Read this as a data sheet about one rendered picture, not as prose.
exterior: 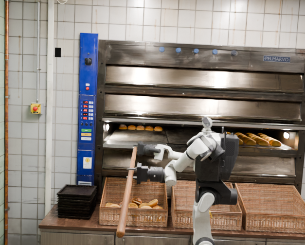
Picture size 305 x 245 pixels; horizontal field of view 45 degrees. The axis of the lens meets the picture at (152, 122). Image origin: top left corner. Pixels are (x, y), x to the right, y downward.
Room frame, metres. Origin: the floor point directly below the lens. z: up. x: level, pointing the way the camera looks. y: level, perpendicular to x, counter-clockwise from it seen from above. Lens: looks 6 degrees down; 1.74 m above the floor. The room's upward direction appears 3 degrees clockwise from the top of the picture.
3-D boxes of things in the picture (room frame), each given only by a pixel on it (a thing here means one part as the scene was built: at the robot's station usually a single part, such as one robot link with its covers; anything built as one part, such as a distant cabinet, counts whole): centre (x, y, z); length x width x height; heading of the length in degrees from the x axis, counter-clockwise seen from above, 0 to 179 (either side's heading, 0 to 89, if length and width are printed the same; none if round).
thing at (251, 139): (3.81, -1.03, 1.21); 0.61 x 0.48 x 0.06; 0
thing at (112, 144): (3.25, 0.13, 1.19); 0.55 x 0.36 x 0.03; 91
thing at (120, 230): (2.12, 0.11, 1.19); 1.71 x 0.03 x 0.03; 1
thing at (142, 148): (2.95, 0.04, 1.20); 0.12 x 0.10 x 0.13; 56
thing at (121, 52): (3.39, -0.45, 1.99); 1.80 x 0.08 x 0.21; 90
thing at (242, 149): (3.39, -0.45, 1.16); 1.80 x 0.06 x 0.04; 90
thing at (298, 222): (3.11, -1.07, 0.72); 0.56 x 0.49 x 0.28; 90
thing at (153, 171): (2.13, 0.02, 1.20); 0.12 x 0.10 x 0.13; 91
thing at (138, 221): (3.10, 0.12, 0.72); 0.56 x 0.49 x 0.28; 92
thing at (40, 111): (3.31, 1.05, 1.46); 0.10 x 0.07 x 0.10; 90
